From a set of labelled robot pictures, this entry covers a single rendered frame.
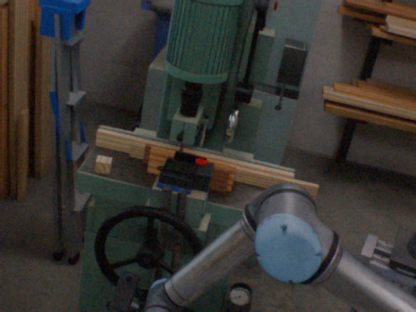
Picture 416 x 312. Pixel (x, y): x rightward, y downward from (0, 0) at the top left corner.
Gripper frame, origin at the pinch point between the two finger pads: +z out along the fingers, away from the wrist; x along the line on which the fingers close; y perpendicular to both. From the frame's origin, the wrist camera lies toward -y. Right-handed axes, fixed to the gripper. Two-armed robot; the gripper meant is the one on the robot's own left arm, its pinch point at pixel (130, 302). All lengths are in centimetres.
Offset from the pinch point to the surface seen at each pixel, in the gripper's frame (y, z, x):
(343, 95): -105, 198, 70
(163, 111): -54, 36, -8
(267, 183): -39, 23, 29
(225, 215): -27.2, 11.5, 18.8
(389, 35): -139, 174, 85
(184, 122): -50, 12, 2
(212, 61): -66, 0, 6
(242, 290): -7.6, 15.6, 28.3
